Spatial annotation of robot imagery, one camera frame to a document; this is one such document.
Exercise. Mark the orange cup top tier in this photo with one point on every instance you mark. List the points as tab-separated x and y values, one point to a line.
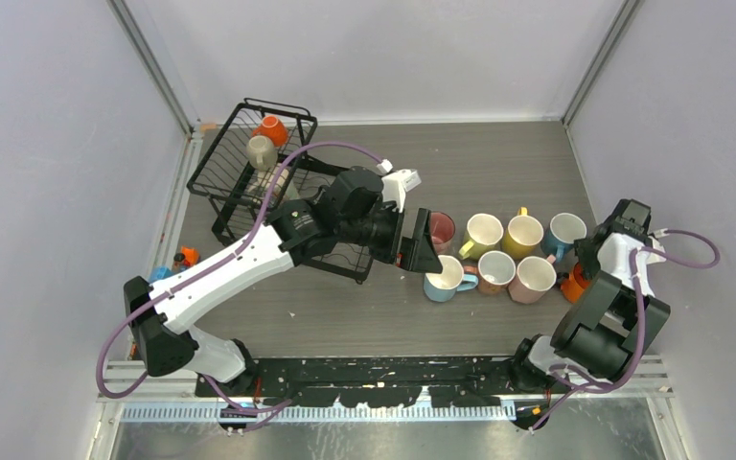
274	129

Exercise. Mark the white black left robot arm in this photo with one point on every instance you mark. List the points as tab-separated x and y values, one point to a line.
359	208

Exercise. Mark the cream cup in rack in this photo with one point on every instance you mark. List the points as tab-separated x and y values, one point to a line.
273	181

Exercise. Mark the blue floral mug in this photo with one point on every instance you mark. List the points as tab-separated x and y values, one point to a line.
561	233

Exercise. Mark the yellow mug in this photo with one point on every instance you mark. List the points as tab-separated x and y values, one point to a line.
523	233

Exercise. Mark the black wire dish rack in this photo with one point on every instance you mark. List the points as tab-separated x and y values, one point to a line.
235	188

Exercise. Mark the large pink mug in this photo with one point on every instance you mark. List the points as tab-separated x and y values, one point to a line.
442	231

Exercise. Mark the colourful toy block pile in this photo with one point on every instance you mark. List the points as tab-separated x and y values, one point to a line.
185	257

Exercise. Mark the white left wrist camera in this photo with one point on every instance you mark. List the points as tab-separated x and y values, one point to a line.
396	185

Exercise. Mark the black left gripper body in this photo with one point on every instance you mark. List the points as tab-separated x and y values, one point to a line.
385	235

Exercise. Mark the light blue cup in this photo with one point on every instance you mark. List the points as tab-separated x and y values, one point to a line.
442	286

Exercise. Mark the pink cup rack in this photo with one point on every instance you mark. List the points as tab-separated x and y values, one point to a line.
533	278

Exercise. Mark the beige mug top tier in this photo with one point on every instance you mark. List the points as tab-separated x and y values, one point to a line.
261	153

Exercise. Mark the light green mug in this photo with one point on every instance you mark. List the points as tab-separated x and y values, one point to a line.
484	233

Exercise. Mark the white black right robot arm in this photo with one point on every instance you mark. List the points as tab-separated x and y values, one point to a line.
614	315

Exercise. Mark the orange cup tier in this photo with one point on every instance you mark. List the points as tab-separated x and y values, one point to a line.
274	129
574	284

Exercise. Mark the small pink cup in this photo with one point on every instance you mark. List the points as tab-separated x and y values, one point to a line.
495	270

